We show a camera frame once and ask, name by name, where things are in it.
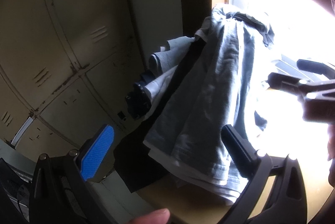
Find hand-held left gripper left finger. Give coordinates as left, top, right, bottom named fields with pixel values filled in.
left=29, top=124, right=116, bottom=224

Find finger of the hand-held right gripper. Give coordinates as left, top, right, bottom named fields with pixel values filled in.
left=297, top=59, right=335, bottom=78
left=267, top=72, right=335, bottom=124

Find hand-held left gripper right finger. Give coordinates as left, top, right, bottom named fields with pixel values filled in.
left=221, top=125, right=301, bottom=224

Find blue-grey pants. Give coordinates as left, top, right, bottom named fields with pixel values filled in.
left=143, top=4, right=275, bottom=188

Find person's right hand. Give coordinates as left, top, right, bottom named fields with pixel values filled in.
left=327, top=123, right=335, bottom=180

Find person's left hand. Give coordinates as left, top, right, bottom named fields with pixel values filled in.
left=125, top=208, right=171, bottom=224

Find light grey shirt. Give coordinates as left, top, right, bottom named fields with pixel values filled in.
left=147, top=145, right=249, bottom=206

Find black garment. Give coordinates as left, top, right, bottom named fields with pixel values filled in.
left=114, top=38, right=207, bottom=193

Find navy garment with dotted band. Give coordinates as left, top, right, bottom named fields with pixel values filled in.
left=126, top=71, right=153, bottom=120

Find dark grey cloth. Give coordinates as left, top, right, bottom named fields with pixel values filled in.
left=230, top=12, right=275, bottom=50

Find white t-shirt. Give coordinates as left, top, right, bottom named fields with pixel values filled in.
left=145, top=66, right=182, bottom=120

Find beige metal locker cabinet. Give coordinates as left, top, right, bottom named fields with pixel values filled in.
left=0, top=0, right=148, bottom=154

